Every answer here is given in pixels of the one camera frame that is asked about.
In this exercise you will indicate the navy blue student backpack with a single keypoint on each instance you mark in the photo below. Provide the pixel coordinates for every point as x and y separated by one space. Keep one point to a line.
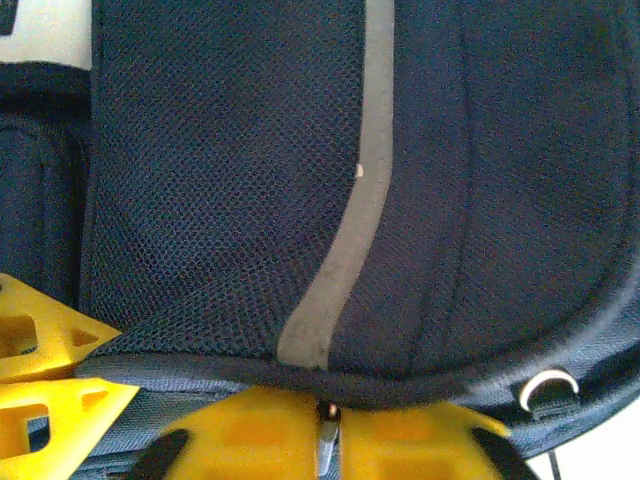
250 200

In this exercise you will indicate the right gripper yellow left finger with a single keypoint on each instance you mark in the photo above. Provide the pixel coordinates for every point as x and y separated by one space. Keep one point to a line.
250 435

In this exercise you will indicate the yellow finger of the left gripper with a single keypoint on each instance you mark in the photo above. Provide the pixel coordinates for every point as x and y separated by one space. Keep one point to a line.
55 425
50 340

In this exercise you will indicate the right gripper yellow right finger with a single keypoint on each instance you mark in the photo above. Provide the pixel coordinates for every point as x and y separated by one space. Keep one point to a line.
415 445

